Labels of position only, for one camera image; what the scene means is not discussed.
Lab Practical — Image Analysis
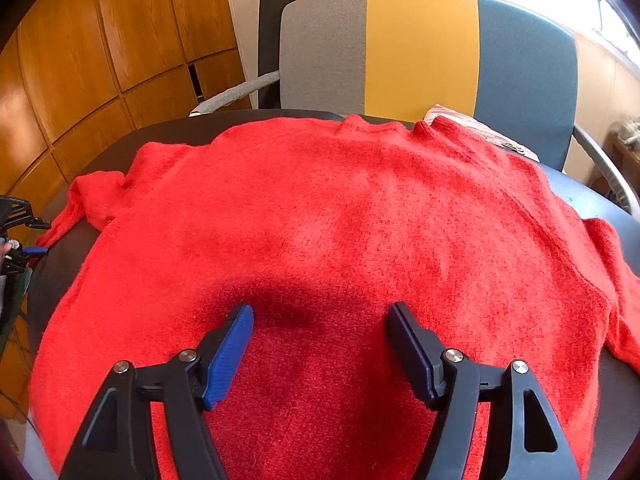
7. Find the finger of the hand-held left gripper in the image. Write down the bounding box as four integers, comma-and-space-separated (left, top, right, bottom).
4, 245, 49, 276
0, 197, 51, 233

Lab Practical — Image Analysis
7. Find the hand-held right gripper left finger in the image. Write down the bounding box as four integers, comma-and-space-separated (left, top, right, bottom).
60, 303, 255, 480

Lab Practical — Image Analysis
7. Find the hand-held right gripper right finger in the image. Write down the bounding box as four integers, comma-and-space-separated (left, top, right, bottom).
386, 301, 583, 480

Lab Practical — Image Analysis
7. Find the red knit sweater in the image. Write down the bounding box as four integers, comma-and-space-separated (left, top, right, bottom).
30, 114, 640, 480

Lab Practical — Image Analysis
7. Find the wooden wardrobe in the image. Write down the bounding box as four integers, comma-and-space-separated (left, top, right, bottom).
0, 0, 246, 411

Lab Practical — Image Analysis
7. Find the wooden side table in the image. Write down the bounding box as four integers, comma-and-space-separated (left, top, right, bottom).
607, 115, 640, 196

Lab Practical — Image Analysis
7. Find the grey yellow blue armchair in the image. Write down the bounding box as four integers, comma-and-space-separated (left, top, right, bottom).
189, 0, 640, 221

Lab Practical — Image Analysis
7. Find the black upright post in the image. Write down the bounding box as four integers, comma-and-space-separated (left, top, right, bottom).
257, 0, 297, 111

